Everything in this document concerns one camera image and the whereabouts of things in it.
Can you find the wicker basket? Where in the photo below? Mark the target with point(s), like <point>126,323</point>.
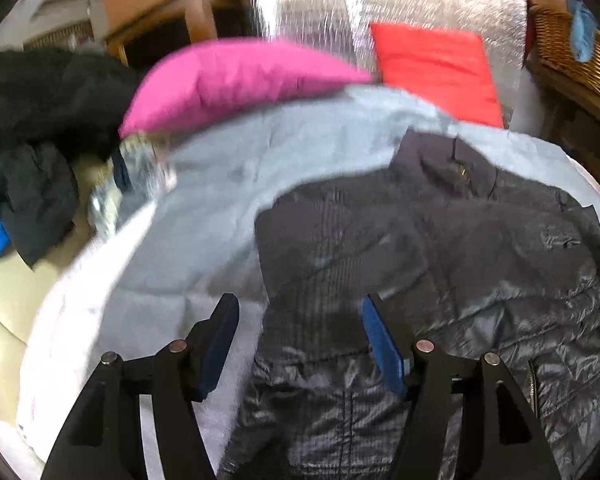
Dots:
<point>555,45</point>

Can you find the dark quilted jacket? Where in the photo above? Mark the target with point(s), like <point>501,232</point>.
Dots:
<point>430,240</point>

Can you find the light grey bed sheet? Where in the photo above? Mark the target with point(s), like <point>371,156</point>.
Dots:
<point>215,200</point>

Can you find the wooden table frame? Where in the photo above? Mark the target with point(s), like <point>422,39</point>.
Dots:
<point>200,15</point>

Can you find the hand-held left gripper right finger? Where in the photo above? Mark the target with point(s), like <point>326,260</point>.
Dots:
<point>384,352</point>

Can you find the red pillow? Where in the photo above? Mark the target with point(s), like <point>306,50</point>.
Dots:
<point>430,70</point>

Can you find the light blue cloth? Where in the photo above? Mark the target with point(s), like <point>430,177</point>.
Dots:
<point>582,30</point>

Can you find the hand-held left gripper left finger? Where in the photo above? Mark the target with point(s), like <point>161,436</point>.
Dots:
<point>221,347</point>

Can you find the dark teal garment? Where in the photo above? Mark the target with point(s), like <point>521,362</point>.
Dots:
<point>35,195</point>

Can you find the silver foil mat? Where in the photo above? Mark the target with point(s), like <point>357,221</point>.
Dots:
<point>320,10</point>

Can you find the pile of dark clothes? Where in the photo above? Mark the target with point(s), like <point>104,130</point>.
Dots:
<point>45,95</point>

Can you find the pink pillow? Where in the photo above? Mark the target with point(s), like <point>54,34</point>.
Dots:
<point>230,80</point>

